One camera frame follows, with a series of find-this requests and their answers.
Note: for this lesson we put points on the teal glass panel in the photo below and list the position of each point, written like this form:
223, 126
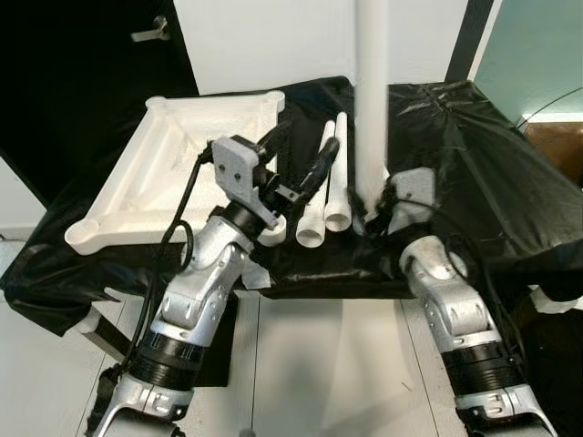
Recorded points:
537, 55

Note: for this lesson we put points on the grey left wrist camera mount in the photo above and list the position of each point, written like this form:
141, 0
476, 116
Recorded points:
237, 164

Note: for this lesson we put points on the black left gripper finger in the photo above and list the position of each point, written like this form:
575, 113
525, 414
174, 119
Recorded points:
275, 141
319, 171

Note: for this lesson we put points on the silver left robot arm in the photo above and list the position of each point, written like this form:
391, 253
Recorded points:
196, 291

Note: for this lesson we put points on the white tape piece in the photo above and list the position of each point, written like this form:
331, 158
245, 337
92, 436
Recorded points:
255, 275

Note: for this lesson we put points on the brown wooden furniture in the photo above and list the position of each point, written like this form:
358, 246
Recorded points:
560, 146

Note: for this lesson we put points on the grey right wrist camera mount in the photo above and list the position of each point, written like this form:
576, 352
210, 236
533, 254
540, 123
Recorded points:
414, 191

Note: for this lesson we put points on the black plastic cover sheet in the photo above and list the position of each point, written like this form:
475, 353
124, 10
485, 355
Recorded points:
474, 182

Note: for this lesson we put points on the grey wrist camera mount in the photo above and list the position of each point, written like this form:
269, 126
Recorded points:
237, 164
414, 191

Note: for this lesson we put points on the dark vertical pillar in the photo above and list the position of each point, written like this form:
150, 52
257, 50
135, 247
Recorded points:
472, 36

